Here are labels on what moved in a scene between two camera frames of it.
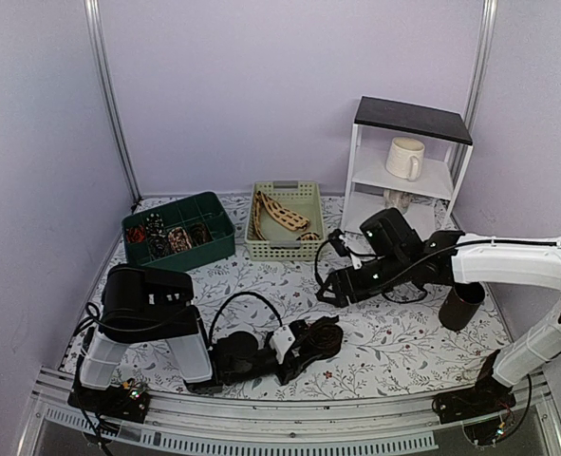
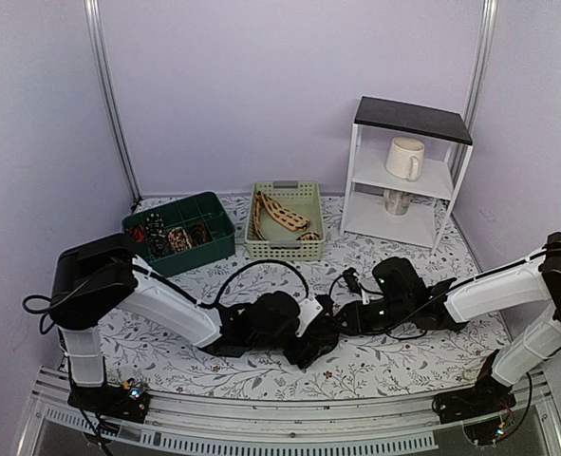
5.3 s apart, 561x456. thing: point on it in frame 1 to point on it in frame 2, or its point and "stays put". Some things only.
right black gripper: (341, 279) to (354, 316)
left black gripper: (293, 367) to (308, 352)
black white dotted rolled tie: (158, 244) stays put
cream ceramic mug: (405, 158) stays put
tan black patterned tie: (287, 218) stays put
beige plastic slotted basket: (301, 199) stays put
